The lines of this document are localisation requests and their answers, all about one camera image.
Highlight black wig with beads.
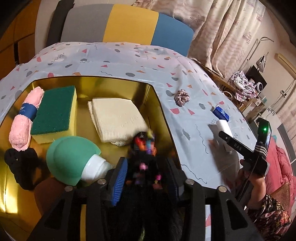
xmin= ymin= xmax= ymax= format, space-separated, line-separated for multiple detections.
xmin=125 ymin=130 xmax=183 ymax=240

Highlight white foam block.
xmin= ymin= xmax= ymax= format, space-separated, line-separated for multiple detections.
xmin=216 ymin=120 xmax=233 ymax=153

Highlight green cap white bottle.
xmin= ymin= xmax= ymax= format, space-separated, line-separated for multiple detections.
xmin=46 ymin=136 xmax=112 ymax=186

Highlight brown oval plush pad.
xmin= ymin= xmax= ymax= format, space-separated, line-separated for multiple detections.
xmin=34 ymin=177 xmax=66 ymax=215

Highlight cream cloth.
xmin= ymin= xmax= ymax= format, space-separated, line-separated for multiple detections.
xmin=87 ymin=98 xmax=148 ymax=147

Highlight black fabric scrunchie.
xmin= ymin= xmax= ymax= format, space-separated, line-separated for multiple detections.
xmin=4 ymin=148 xmax=40 ymax=191

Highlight green yellow scouring sponge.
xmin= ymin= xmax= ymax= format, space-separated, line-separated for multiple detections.
xmin=31 ymin=86 xmax=77 ymax=144

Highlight pink towel blue band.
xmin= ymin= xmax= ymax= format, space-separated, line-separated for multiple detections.
xmin=9 ymin=86 xmax=45 ymax=151

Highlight patterned right sleeve forearm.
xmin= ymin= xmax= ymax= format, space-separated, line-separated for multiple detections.
xmin=247 ymin=194 xmax=292 ymax=240

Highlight person's right hand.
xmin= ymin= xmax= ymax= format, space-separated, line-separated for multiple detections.
xmin=238 ymin=168 xmax=266 ymax=209

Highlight pink bedding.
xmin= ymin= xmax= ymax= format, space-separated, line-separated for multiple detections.
xmin=265 ymin=137 xmax=295 ymax=214

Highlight blue tissue packet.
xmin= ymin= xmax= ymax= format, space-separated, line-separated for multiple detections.
xmin=212 ymin=105 xmax=230 ymax=122

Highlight white patterned tablecloth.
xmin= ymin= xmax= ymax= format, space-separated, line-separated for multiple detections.
xmin=1 ymin=42 xmax=256 ymax=191

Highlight floral cloth pile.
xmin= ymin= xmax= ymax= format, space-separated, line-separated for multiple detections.
xmin=229 ymin=71 xmax=257 ymax=102

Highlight pink striped scrunchie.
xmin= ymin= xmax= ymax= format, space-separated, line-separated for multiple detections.
xmin=174 ymin=89 xmax=190 ymax=107

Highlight wooden side table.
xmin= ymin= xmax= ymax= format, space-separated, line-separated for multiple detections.
xmin=193 ymin=60 xmax=245 ymax=112

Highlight beige patterned curtain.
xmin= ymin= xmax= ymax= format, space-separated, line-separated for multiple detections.
xmin=133 ymin=0 xmax=265 ymax=78

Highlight grey yellow blue chair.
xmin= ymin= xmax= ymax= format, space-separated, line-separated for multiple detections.
xmin=61 ymin=4 xmax=193 ymax=56

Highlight black rolled mat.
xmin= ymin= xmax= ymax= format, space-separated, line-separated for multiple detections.
xmin=46 ymin=0 xmax=74 ymax=47

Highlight wooden cabinet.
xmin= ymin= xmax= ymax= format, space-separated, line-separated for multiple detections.
xmin=1 ymin=1 xmax=41 ymax=78

